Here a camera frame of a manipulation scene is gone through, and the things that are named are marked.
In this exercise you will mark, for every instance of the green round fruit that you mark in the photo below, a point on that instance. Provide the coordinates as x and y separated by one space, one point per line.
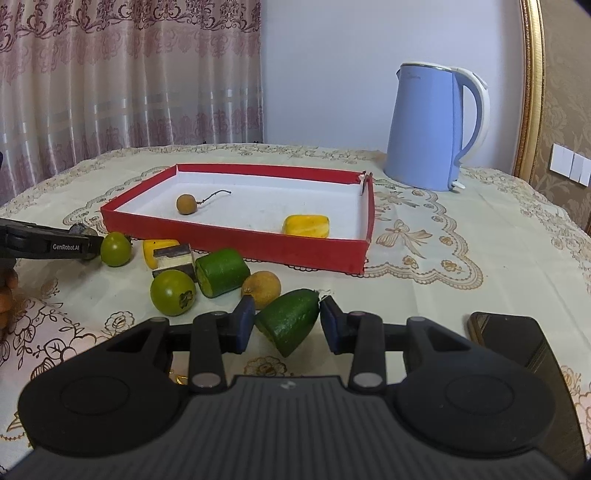
171 293
115 249

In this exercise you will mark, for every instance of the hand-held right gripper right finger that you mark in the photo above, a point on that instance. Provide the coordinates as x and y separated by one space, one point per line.
330 325

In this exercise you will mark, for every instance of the yellow pepper piece in tray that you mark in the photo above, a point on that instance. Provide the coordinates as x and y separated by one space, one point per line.
307 226

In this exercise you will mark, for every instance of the red cardboard box tray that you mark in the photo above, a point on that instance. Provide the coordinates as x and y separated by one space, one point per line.
231 242

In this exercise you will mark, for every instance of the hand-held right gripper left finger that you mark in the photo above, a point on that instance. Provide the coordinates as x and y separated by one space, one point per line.
244 325

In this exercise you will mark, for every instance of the gold framed wall panel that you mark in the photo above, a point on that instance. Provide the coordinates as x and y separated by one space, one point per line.
565 83

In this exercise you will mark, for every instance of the dark eggplant end piece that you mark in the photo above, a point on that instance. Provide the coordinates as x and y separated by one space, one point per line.
81 229

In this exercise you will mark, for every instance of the person's left hand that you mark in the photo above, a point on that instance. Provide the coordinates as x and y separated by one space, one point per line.
7 300

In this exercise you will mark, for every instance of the yellow pepper piece outside tray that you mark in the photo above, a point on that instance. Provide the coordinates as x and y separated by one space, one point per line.
149 254

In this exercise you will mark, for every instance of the pink patterned curtain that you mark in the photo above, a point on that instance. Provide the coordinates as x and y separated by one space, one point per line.
115 83

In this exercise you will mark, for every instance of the light blue electric kettle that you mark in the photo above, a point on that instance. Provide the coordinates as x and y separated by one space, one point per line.
422 129

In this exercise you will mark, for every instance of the black smartphone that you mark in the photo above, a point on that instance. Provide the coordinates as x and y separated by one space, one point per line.
517 334

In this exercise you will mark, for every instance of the white wall switch panel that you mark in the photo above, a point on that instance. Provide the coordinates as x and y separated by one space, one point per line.
570 164

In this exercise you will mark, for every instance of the brown longan with stem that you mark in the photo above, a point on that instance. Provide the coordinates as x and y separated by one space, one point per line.
187 204

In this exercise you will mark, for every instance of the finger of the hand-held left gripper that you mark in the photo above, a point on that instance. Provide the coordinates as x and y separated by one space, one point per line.
55 247
32 226

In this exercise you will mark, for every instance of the green cucumber end piece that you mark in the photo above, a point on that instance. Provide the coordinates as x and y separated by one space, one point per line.
288 321

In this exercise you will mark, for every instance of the green cucumber cylinder piece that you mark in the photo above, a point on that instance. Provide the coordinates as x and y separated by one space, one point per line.
224 272

